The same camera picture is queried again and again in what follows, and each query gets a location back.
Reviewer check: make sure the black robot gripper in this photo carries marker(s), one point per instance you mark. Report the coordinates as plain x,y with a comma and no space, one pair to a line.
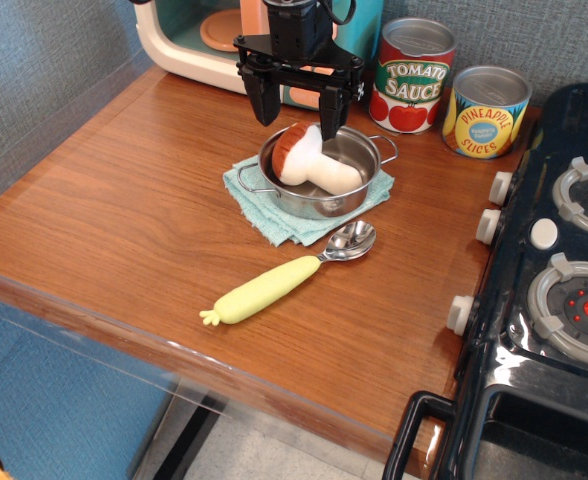
299,50

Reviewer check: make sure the yellow handled metal spoon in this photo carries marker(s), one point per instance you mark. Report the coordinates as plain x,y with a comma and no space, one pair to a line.
350,242

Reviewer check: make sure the small steel pot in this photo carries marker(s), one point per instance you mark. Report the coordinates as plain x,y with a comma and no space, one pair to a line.
368,154

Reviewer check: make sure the plush mushroom toy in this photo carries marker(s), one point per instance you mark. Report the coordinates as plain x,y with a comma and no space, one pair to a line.
297,157

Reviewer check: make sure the light blue folded cloth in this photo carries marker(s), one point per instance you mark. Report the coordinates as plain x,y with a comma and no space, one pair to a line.
278,226

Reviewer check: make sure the tomato sauce can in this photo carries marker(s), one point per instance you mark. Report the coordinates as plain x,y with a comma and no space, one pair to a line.
414,62

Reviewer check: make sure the teal toy microwave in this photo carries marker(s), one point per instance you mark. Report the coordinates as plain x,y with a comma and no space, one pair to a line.
194,39

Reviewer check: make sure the pineapple slices can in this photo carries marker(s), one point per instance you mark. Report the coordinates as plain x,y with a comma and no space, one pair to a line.
485,111

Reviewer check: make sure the black toy stove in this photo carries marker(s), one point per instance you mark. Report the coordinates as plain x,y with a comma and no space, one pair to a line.
521,404

